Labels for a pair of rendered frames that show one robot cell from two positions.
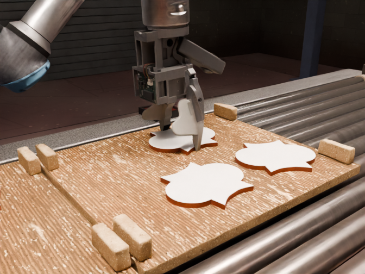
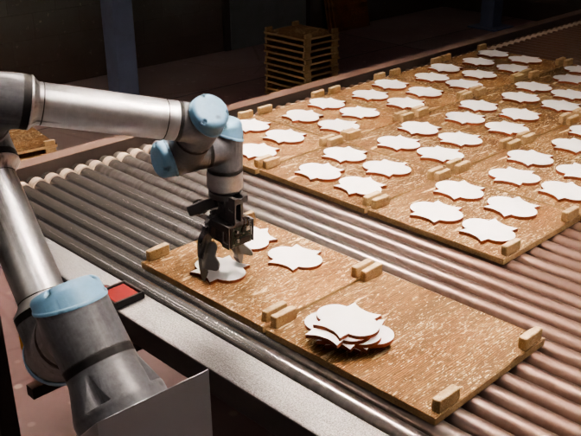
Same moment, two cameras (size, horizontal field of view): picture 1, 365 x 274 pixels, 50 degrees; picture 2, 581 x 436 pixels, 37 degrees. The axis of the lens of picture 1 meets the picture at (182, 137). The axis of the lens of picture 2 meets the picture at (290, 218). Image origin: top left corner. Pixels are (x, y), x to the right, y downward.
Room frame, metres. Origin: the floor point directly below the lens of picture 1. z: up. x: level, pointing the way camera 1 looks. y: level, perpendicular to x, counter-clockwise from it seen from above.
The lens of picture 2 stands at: (0.71, 1.71, 1.81)
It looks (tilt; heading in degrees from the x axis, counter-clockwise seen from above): 24 degrees down; 263
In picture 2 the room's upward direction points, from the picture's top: 1 degrees counter-clockwise
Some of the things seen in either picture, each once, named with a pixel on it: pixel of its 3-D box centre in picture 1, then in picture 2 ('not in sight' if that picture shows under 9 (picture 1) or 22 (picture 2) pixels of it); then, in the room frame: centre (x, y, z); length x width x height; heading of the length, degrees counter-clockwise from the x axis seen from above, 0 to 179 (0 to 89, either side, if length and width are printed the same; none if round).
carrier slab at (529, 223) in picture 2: not in sight; (473, 210); (0.01, -0.23, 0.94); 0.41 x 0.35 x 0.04; 127
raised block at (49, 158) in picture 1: (46, 156); (274, 311); (0.57, 0.22, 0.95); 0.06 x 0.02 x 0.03; 37
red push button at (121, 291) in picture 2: not in sight; (119, 295); (0.88, 0.05, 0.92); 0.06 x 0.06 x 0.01; 37
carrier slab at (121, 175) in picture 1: (193, 164); (258, 268); (0.58, -0.02, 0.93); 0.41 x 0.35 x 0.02; 127
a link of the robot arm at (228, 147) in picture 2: not in sight; (223, 144); (0.65, 0.03, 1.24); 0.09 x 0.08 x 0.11; 28
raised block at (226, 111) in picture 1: (225, 111); (157, 252); (0.80, -0.09, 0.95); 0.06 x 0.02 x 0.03; 37
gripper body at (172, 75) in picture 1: (165, 64); (227, 215); (0.64, 0.03, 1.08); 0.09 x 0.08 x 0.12; 127
